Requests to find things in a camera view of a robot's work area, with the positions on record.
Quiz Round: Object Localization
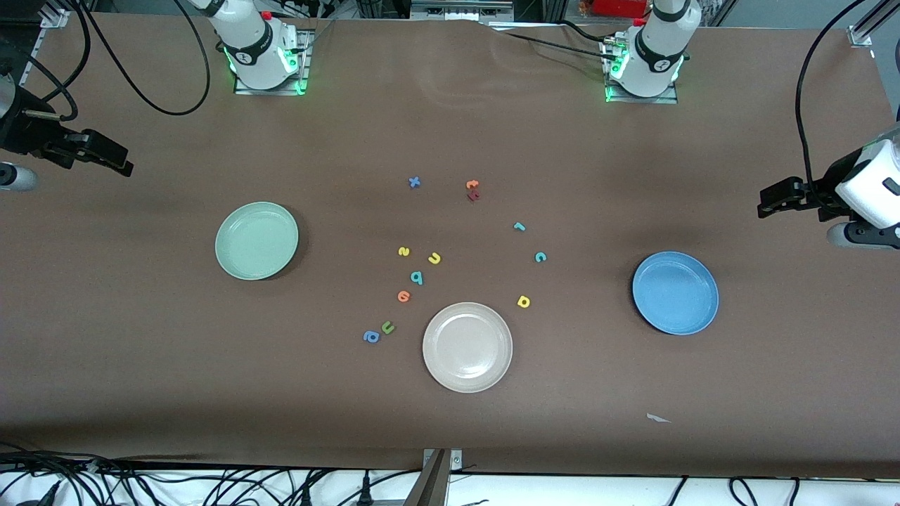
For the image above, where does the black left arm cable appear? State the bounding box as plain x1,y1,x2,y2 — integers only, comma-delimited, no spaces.
795,0,867,206

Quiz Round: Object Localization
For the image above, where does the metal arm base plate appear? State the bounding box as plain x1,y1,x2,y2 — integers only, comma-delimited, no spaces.
233,30,311,96
603,37,680,105

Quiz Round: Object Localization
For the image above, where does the looped black floor cable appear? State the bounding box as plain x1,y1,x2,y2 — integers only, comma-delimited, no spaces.
728,476,761,506

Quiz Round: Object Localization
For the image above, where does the metal table edge bracket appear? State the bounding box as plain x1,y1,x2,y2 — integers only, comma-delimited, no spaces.
404,448,465,506

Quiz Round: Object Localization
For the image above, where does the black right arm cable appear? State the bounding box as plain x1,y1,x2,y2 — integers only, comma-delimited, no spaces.
0,0,212,122

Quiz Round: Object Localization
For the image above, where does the red box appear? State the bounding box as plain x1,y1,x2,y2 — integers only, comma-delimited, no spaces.
589,0,652,19

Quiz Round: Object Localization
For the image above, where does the thin black table cable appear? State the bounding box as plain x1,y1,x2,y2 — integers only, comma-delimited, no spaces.
485,20,621,63

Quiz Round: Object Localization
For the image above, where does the aluminium frame corner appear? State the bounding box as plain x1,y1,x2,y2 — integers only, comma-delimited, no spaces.
39,0,72,30

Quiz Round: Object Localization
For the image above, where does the silver metal fixture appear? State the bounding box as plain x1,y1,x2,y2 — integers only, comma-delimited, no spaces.
410,0,515,23

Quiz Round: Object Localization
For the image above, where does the aluminium frame rail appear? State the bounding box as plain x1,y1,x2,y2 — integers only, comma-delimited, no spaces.
847,0,900,48

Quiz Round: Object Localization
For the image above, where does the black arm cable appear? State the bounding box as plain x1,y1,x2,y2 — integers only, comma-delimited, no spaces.
795,0,867,206
0,0,212,122

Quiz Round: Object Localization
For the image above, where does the blue plate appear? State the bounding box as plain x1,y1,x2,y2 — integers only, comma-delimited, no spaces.
631,251,720,336

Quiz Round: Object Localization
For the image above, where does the black floor cable bundle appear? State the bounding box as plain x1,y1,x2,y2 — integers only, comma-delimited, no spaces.
0,441,423,506

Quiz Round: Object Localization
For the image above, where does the beige plate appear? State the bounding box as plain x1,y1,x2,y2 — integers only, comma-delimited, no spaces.
422,301,514,394

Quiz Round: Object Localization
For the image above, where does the green plate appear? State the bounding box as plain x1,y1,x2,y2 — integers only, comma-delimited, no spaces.
214,202,300,281

